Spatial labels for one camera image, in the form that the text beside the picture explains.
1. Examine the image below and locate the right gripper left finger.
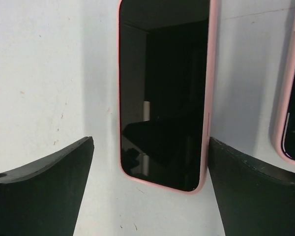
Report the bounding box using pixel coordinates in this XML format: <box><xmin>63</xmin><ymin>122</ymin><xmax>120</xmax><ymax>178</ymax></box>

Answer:
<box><xmin>0</xmin><ymin>137</ymin><xmax>94</xmax><ymax>236</ymax></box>

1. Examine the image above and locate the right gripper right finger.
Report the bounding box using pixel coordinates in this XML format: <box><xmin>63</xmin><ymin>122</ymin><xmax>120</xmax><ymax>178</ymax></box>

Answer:
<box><xmin>208</xmin><ymin>137</ymin><xmax>295</xmax><ymax>236</ymax></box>

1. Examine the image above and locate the pink case phone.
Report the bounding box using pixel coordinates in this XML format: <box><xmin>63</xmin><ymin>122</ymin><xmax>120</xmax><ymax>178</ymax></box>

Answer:
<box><xmin>272</xmin><ymin>17</ymin><xmax>295</xmax><ymax>165</ymax></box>

